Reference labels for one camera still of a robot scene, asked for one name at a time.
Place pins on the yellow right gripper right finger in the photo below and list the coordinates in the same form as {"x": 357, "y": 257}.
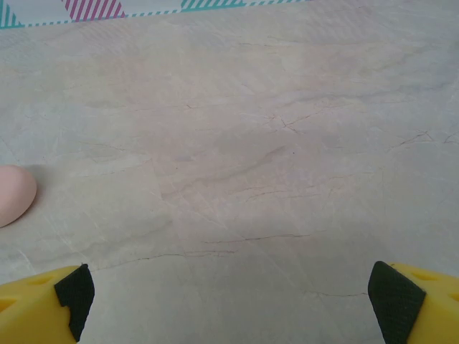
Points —
{"x": 426, "y": 311}

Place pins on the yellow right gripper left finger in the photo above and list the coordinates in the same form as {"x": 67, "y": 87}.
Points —
{"x": 32, "y": 311}

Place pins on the pink earbud charging case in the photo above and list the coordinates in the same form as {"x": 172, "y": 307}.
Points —
{"x": 14, "y": 195}

